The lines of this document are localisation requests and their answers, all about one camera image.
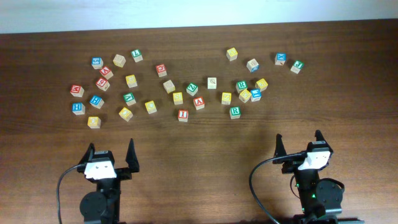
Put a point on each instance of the yellow O block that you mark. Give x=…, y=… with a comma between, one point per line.
x=126, y=114

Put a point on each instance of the red M block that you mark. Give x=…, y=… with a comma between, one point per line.
x=77, y=90

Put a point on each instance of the green J block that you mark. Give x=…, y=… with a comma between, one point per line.
x=297, y=66

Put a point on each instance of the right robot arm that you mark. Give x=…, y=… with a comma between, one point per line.
x=320, y=198

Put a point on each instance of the blue picture block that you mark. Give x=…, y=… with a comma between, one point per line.
x=255, y=95

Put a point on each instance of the blue X block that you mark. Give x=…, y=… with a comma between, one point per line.
x=280, y=58

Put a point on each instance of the plain picture block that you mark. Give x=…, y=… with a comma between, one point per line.
x=212, y=83

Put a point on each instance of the plain wooden block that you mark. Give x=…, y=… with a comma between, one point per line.
x=169, y=86
x=119, y=60

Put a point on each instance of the blue H block left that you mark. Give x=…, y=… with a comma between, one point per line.
x=78, y=108

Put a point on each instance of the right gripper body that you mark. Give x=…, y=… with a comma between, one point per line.
x=304, y=175

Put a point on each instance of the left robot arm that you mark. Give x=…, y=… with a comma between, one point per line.
x=102, y=206

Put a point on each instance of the wooden block blue side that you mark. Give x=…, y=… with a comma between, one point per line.
x=252, y=65

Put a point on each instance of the plain wooden block centre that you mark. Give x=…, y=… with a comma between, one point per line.
x=169, y=86

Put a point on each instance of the red a block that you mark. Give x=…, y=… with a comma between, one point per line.
x=106, y=72
x=199, y=103

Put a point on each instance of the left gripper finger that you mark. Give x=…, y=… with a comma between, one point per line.
x=131, y=158
x=87, y=157

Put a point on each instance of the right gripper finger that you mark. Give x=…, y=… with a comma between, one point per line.
x=279, y=147
x=319, y=136

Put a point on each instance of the yellow block top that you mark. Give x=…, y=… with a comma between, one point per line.
x=232, y=54

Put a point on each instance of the blue H block tilted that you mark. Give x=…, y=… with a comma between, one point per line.
x=97, y=101

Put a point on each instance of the plain wooden block left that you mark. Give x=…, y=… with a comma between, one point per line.
x=119, y=60

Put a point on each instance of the yellow block upper left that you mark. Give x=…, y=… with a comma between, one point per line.
x=131, y=81

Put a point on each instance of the red 6 block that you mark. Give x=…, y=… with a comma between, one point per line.
x=102, y=84

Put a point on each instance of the yellow block centre right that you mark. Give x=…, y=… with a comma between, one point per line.
x=226, y=98

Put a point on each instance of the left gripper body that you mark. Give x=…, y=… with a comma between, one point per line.
x=123, y=174

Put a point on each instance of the green L block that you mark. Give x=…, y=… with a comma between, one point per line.
x=137, y=55

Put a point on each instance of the red Q block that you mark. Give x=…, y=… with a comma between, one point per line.
x=161, y=70

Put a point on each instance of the red I block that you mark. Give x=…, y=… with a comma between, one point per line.
x=183, y=115

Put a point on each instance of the green V block centre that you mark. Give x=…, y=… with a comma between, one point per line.
x=192, y=89

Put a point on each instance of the green v block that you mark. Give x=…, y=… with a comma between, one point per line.
x=129, y=99
x=192, y=89

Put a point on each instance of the blue S block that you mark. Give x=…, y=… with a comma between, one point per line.
x=97, y=63

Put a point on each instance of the yellow block by R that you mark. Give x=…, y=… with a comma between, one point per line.
x=245, y=96

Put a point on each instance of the yellow C block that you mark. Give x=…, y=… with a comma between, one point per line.
x=150, y=107

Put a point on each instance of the yellow S block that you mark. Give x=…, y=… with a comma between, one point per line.
x=178, y=98

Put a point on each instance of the green V block left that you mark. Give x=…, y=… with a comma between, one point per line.
x=129, y=99

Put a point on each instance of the yellow block bottom left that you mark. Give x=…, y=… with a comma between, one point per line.
x=94, y=122

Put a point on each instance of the green r block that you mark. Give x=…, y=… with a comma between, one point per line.
x=235, y=112
x=241, y=86

